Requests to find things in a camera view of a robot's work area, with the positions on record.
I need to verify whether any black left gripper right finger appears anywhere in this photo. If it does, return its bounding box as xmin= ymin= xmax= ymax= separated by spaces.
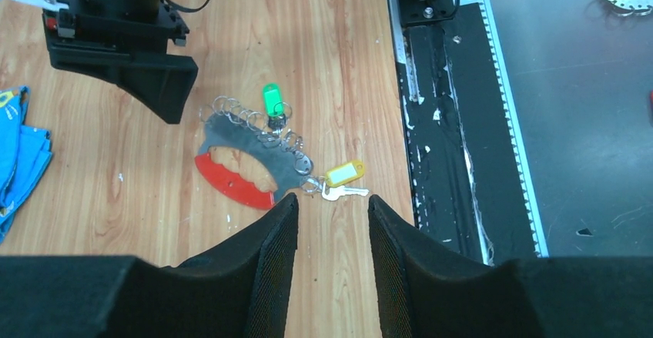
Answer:
xmin=368 ymin=195 xmax=652 ymax=337

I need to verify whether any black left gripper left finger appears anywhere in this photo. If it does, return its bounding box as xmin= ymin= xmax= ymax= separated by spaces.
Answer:
xmin=1 ymin=193 xmax=299 ymax=337

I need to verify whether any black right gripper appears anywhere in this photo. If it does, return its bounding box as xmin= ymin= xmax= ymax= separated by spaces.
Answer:
xmin=43 ymin=0 xmax=199 ymax=125

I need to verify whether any metal keyring plate with spring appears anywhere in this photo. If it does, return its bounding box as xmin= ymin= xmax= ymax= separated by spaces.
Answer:
xmin=195 ymin=95 xmax=324 ymax=210

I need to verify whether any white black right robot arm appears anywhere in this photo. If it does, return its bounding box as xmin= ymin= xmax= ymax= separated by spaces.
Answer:
xmin=42 ymin=0 xmax=199 ymax=125

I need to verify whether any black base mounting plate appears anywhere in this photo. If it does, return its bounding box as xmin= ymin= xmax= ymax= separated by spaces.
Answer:
xmin=387 ymin=0 xmax=549 ymax=266

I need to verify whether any blue folded cloth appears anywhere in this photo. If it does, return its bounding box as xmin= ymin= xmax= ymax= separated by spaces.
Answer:
xmin=1 ymin=85 xmax=52 ymax=240

